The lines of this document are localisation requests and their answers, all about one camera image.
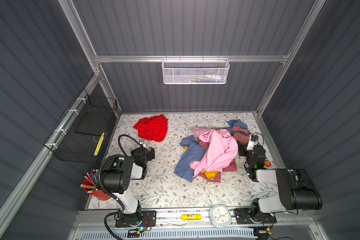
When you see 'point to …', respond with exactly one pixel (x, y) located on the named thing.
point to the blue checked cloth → (196, 152)
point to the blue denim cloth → (237, 122)
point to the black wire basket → (81, 136)
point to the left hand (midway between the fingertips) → (142, 148)
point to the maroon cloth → (242, 138)
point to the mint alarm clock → (220, 216)
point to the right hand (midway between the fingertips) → (248, 142)
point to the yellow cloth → (211, 175)
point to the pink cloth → (222, 147)
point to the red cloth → (153, 128)
